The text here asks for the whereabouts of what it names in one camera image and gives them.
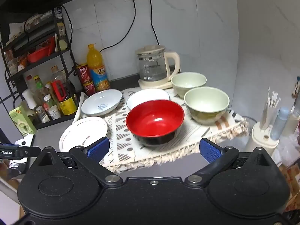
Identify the bundle of white chopsticks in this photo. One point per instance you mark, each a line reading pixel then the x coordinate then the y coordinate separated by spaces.
pixel 269 107

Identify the large pale green bowl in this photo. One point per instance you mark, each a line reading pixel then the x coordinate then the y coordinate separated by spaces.
pixel 206 103

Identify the cream white bottle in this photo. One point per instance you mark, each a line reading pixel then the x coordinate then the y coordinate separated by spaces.
pixel 291 123

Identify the white paper roll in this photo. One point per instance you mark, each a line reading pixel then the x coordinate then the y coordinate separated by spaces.
pixel 29 99

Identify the white plate with blue rim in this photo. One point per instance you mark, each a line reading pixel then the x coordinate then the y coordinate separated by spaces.
pixel 100 100

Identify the red plastic basket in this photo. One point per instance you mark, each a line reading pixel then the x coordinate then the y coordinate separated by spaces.
pixel 38 54

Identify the orange juice bottle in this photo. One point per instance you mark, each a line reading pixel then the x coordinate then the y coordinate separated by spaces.
pixel 97 70

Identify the cream kettle base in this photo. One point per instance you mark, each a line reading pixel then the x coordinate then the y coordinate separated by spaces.
pixel 154 84

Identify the tall red drink can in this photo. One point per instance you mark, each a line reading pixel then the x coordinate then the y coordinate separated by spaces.
pixel 84 73

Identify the white plate with brown rim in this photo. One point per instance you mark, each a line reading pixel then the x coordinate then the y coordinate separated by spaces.
pixel 80 131

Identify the short red drink can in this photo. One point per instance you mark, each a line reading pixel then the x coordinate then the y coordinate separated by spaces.
pixel 89 88

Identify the small pale green bowl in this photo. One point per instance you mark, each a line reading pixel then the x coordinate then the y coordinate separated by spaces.
pixel 188 80

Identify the small clear glass jar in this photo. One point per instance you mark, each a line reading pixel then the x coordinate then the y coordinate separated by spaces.
pixel 42 114

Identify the glass electric kettle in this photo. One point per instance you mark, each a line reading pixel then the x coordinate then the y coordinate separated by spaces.
pixel 152 65

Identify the small white blue-print plate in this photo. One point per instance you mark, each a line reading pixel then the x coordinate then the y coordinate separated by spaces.
pixel 147 96

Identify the black metal kitchen rack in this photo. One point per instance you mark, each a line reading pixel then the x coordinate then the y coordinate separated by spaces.
pixel 66 58

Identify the white utensil holder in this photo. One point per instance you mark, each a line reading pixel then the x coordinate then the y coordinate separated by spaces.
pixel 260 143

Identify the pale blue bottle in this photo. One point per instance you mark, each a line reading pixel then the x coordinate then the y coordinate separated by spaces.
pixel 279 124

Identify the red and black bowl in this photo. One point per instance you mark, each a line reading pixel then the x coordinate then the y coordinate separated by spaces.
pixel 154 119

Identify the white-capped seasoning jar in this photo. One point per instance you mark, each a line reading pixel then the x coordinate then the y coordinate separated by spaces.
pixel 52 109

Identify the yellow sponge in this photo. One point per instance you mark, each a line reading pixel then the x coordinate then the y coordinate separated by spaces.
pixel 62 44

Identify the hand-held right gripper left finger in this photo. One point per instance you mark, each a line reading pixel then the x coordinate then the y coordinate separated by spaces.
pixel 99 148

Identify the green cardboard box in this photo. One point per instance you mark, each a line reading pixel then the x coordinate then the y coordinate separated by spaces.
pixel 22 119

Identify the clear bottle with yellow cap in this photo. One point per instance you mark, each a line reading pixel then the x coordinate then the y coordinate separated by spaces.
pixel 41 89

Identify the patterned fringed table mat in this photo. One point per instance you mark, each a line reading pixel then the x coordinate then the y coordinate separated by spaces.
pixel 121 143

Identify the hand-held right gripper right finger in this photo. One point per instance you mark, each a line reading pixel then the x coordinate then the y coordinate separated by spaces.
pixel 209 151

